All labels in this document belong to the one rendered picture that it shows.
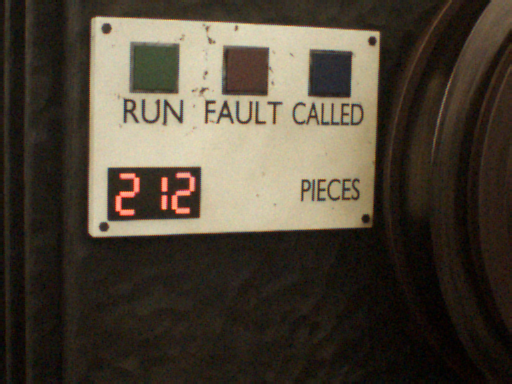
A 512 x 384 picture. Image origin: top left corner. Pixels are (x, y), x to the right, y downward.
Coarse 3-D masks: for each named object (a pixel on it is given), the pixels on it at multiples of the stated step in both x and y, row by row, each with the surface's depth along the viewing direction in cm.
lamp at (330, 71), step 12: (324, 60) 79; (336, 60) 79; (348, 60) 80; (312, 72) 79; (324, 72) 79; (336, 72) 79; (348, 72) 80; (312, 84) 79; (324, 84) 79; (336, 84) 79; (348, 84) 80
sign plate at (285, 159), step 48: (96, 48) 72; (192, 48) 75; (240, 48) 76; (288, 48) 78; (336, 48) 79; (96, 96) 72; (144, 96) 74; (192, 96) 75; (240, 96) 77; (288, 96) 78; (336, 96) 80; (96, 144) 73; (144, 144) 74; (192, 144) 76; (240, 144) 77; (288, 144) 79; (336, 144) 81; (96, 192) 73; (144, 192) 74; (192, 192) 76; (240, 192) 78; (288, 192) 79; (336, 192) 81
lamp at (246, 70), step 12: (228, 60) 75; (240, 60) 76; (252, 60) 76; (264, 60) 77; (228, 72) 76; (240, 72) 76; (252, 72) 76; (264, 72) 77; (228, 84) 76; (240, 84) 76; (252, 84) 76; (264, 84) 77
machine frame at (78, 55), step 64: (0, 0) 118; (64, 0) 80; (128, 0) 74; (192, 0) 76; (256, 0) 78; (320, 0) 81; (384, 0) 83; (0, 64) 119; (64, 64) 80; (384, 64) 84; (0, 128) 120; (64, 128) 80; (0, 192) 121; (64, 192) 80; (0, 256) 122; (64, 256) 81; (128, 256) 77; (192, 256) 79; (256, 256) 81; (320, 256) 84; (384, 256) 86; (0, 320) 123; (64, 320) 82; (128, 320) 77; (192, 320) 80; (256, 320) 82; (320, 320) 84; (384, 320) 87
